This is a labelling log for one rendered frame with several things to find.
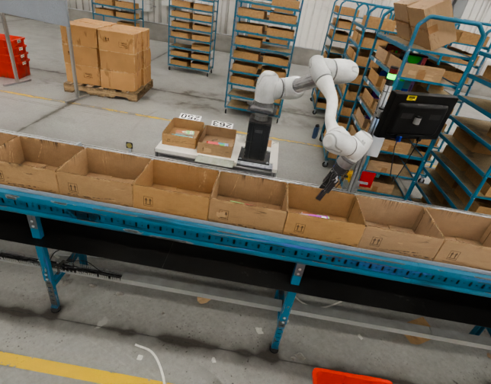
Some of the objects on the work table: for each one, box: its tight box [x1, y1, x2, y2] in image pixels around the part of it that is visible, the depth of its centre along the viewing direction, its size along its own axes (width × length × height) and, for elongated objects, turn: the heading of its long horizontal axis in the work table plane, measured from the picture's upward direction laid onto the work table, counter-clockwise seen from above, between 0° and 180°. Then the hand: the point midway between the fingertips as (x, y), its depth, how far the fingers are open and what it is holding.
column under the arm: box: [238, 114, 272, 165], centre depth 271 cm, size 26×26×33 cm
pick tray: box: [197, 125, 237, 158], centre depth 284 cm, size 28×38×10 cm
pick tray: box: [162, 117, 204, 149], centre depth 288 cm, size 28×38×10 cm
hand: (320, 193), depth 189 cm, fingers open, 5 cm apart
